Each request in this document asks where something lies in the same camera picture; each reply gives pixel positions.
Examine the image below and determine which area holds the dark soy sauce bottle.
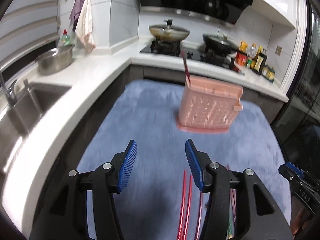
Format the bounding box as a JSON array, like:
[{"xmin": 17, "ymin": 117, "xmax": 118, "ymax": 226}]
[{"xmin": 253, "ymin": 52, "xmax": 267, "ymax": 75}]

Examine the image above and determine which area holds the blue grey table mat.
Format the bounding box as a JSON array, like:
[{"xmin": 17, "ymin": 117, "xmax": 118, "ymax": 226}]
[{"xmin": 77, "ymin": 80, "xmax": 291, "ymax": 239}]

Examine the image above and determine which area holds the dark red chopstick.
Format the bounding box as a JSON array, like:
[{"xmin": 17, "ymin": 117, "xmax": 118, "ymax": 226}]
[
  {"xmin": 230, "ymin": 189, "xmax": 236, "ymax": 223},
  {"xmin": 180, "ymin": 50, "xmax": 191, "ymax": 82},
  {"xmin": 194, "ymin": 192, "xmax": 203, "ymax": 240}
]

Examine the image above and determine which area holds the red instant noodle cup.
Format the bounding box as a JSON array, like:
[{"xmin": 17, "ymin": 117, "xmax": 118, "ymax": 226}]
[{"xmin": 235, "ymin": 52, "xmax": 247, "ymax": 67}]

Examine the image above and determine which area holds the yellow seasoning packet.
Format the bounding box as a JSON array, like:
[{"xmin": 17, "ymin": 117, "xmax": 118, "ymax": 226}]
[{"xmin": 239, "ymin": 41, "xmax": 248, "ymax": 53}]

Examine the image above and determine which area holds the green chopstick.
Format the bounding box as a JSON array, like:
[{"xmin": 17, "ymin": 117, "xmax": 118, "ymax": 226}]
[{"xmin": 227, "ymin": 216, "xmax": 234, "ymax": 239}]

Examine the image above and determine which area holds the chrome kitchen faucet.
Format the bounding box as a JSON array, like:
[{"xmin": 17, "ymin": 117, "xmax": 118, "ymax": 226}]
[{"xmin": 0, "ymin": 73, "xmax": 17, "ymax": 107}]

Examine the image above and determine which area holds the stainless steel sink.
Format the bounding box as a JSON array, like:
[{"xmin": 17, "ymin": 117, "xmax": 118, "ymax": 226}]
[{"xmin": 1, "ymin": 82, "xmax": 70, "ymax": 174}]

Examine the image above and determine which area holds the black gas stove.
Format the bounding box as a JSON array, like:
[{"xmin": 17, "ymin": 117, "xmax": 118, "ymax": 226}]
[{"xmin": 140, "ymin": 40, "xmax": 245, "ymax": 76}]

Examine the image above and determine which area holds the seasoning jar rack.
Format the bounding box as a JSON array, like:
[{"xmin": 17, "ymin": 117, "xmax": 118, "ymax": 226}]
[{"xmin": 261, "ymin": 64, "xmax": 276, "ymax": 83}]

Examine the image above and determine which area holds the pink plastic utensil holder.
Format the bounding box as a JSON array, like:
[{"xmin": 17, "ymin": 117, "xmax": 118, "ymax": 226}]
[{"xmin": 176, "ymin": 75, "xmax": 243, "ymax": 133}]

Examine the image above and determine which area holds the person's right hand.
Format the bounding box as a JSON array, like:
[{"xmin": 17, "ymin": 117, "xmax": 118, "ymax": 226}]
[{"xmin": 290, "ymin": 207, "xmax": 313, "ymax": 239}]

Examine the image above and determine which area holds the black wok with lid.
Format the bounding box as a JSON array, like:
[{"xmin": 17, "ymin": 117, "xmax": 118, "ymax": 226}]
[{"xmin": 202, "ymin": 34, "xmax": 239, "ymax": 55}]

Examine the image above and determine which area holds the steel mixing bowl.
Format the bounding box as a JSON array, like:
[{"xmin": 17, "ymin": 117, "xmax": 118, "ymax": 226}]
[{"xmin": 35, "ymin": 44, "xmax": 74, "ymax": 75}]

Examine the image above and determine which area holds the clear plastic oil bottle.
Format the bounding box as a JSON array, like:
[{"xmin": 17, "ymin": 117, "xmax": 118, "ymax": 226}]
[{"xmin": 247, "ymin": 43, "xmax": 257, "ymax": 61}]

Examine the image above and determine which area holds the green dish soap bottle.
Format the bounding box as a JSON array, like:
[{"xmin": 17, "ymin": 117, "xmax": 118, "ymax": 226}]
[{"xmin": 61, "ymin": 29, "xmax": 71, "ymax": 46}]

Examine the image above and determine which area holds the purple hanging cloth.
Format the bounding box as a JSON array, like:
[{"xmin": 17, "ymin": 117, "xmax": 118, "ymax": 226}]
[{"xmin": 69, "ymin": 0, "xmax": 85, "ymax": 32}]

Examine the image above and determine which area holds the white hanging towel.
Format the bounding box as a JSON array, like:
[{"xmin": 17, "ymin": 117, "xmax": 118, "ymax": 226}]
[{"xmin": 75, "ymin": 0, "xmax": 95, "ymax": 53}]

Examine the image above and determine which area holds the beige wok with lid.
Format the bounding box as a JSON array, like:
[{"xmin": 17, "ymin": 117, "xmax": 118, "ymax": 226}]
[{"xmin": 149, "ymin": 19, "xmax": 190, "ymax": 42}]

